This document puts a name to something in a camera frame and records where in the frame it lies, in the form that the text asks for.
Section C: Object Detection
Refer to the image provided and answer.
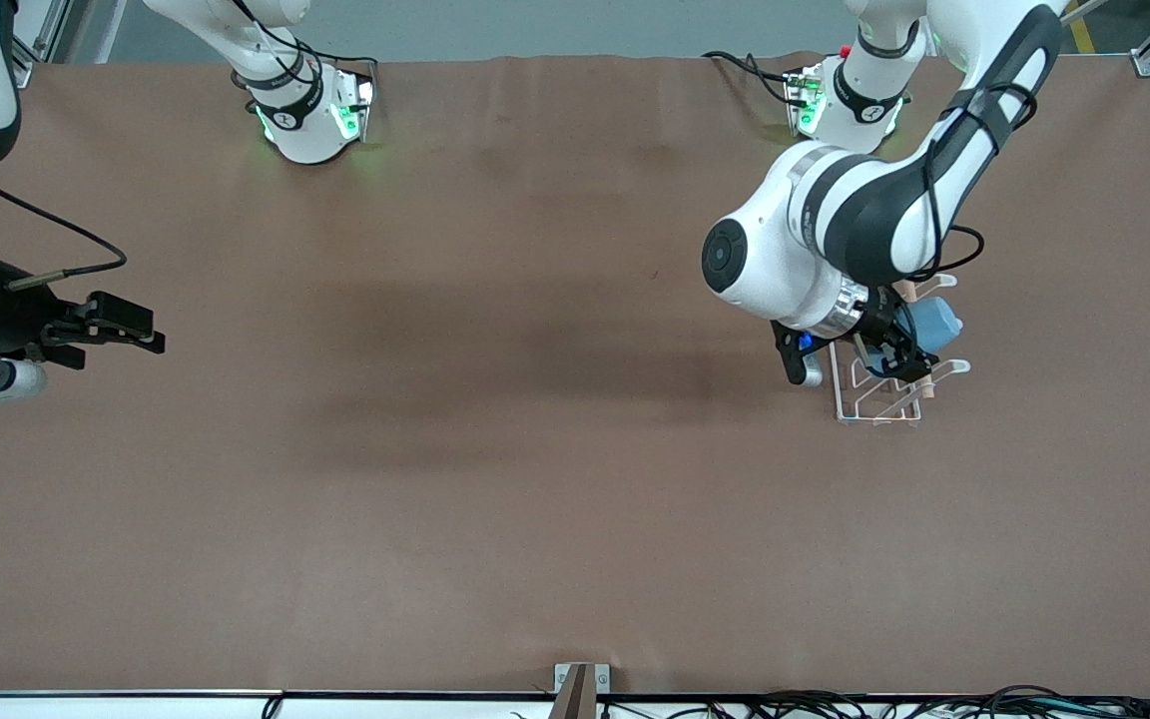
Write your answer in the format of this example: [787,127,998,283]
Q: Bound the blue plastic cup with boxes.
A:
[864,297,964,380]

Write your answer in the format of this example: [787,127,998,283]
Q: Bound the brown table cover sheet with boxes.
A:
[0,52,1150,698]

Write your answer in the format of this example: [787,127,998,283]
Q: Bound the white wire cup rack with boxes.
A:
[829,272,972,427]

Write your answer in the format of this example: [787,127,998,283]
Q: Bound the black left arm base cable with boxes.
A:
[703,50,802,107]

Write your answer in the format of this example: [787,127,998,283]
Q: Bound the black arm base cable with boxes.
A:
[290,35,379,101]
[703,50,802,107]

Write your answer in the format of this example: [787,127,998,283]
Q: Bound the black cable bundle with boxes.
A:
[595,684,1150,719]

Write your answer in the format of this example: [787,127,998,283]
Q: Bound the black right arm base cable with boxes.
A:
[290,35,379,101]

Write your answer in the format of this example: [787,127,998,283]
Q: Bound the silver metal bracket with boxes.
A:
[554,663,611,694]

